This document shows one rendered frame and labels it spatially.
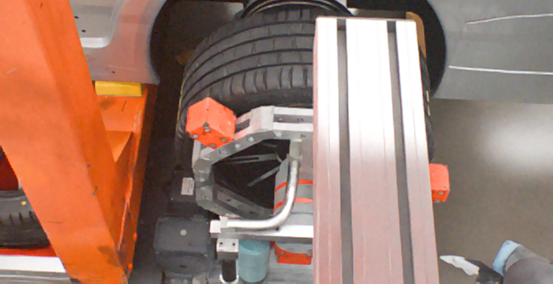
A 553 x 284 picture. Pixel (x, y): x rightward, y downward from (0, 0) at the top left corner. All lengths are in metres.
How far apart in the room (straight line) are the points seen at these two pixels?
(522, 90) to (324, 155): 1.69
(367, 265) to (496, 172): 2.52
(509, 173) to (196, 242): 1.31
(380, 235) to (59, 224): 1.37
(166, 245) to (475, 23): 1.10
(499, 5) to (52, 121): 1.09
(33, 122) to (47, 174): 0.20
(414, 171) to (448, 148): 2.47
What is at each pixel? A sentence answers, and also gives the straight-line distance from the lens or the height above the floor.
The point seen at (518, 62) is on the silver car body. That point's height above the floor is 0.94.
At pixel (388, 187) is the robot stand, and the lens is 0.62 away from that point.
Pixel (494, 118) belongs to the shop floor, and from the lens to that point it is 3.23.
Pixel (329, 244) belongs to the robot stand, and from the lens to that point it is 0.59.
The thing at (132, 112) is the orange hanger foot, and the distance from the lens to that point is 2.30.
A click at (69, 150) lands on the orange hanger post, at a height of 1.24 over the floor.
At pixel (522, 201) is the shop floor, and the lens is 3.06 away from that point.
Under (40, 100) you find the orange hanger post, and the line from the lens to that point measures 1.45.
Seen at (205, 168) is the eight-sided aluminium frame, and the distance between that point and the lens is 1.88.
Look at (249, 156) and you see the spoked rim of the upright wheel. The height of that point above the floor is 0.82.
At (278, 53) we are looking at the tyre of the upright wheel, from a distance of 1.77.
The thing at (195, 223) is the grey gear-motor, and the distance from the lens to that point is 2.40.
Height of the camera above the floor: 2.56
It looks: 57 degrees down
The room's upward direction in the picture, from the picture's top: 3 degrees clockwise
